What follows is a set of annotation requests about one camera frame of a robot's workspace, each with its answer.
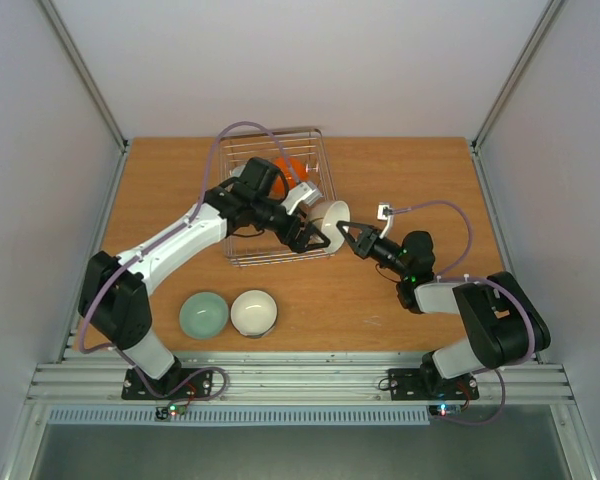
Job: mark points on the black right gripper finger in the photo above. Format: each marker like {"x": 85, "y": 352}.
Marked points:
{"x": 350, "y": 239}
{"x": 349, "y": 227}

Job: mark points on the red blue patterned bowl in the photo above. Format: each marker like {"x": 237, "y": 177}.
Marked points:
{"x": 237, "y": 171}

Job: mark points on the pale green bowl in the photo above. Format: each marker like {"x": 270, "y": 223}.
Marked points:
{"x": 203, "y": 315}

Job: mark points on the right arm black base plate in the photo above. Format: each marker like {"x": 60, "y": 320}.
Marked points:
{"x": 414, "y": 384}

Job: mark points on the controller board with leds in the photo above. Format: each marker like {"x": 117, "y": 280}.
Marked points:
{"x": 445, "y": 410}
{"x": 170, "y": 412}

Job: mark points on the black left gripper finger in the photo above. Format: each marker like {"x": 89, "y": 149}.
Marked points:
{"x": 316, "y": 227}
{"x": 310, "y": 243}

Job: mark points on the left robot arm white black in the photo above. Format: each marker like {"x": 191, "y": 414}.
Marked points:
{"x": 115, "y": 293}

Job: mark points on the aluminium frame post right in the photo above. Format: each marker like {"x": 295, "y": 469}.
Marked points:
{"x": 532, "y": 45}

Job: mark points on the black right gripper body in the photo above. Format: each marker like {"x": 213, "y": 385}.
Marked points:
{"x": 371, "y": 241}

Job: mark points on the left controller board with leds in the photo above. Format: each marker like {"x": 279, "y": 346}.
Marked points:
{"x": 170, "y": 412}

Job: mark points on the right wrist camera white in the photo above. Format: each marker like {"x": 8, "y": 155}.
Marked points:
{"x": 385, "y": 213}

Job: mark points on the grey slotted cable duct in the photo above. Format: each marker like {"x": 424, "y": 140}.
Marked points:
{"x": 241, "y": 416}

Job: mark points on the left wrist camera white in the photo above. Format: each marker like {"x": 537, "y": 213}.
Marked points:
{"x": 304, "y": 192}

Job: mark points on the aluminium frame post left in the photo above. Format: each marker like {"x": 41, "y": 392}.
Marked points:
{"x": 76, "y": 59}

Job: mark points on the white bowl dark base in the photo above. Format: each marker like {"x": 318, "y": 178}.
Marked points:
{"x": 254, "y": 313}

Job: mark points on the aluminium frame post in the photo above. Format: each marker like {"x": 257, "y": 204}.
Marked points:
{"x": 76, "y": 59}
{"x": 532, "y": 45}

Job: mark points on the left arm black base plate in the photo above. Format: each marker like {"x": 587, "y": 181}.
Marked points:
{"x": 177, "y": 385}

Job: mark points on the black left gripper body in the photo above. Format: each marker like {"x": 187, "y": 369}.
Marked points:
{"x": 288, "y": 237}

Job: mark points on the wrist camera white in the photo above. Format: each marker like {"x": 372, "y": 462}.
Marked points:
{"x": 304, "y": 192}
{"x": 385, "y": 213}

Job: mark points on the right controller board with leds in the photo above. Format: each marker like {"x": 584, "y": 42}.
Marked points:
{"x": 445, "y": 410}

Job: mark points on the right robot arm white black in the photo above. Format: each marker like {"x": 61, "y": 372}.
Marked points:
{"x": 502, "y": 325}

